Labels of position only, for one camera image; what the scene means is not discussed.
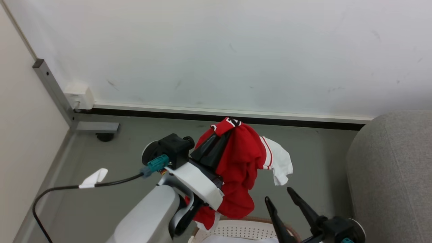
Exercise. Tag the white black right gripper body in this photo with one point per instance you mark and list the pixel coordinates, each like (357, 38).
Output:
(312, 239)

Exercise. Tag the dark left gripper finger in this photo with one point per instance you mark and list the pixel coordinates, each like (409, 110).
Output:
(204, 146)
(218, 152)

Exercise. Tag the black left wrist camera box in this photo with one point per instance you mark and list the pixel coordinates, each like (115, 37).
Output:
(172, 146)

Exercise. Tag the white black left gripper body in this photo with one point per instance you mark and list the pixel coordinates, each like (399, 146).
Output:
(199, 184)

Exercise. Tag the white baseboard strip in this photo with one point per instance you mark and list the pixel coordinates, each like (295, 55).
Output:
(229, 113)

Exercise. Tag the black round frame foot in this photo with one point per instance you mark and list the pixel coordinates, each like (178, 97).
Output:
(105, 137)

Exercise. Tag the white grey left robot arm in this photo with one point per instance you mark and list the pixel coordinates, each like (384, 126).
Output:
(148, 216)

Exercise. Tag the white tape tag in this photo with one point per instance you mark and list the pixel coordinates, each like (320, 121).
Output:
(94, 178)

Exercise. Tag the red and white garment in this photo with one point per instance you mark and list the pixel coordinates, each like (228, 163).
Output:
(241, 168)

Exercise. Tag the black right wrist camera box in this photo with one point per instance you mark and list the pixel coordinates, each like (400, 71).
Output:
(339, 229)

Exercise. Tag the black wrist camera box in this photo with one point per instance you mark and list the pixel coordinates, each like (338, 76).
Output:
(172, 146)
(339, 229)

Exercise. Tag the white wall socket box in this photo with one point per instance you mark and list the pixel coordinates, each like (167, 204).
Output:
(79, 96)

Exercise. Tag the grey fabric sofa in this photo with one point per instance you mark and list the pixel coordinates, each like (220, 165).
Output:
(391, 175)

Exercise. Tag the grey metal frame post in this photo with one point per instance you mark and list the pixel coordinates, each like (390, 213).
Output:
(55, 91)

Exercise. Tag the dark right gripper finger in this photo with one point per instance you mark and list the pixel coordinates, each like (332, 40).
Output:
(307, 211)
(278, 222)

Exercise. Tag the white laundry basket brown rim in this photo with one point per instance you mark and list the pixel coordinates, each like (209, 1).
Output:
(236, 231)

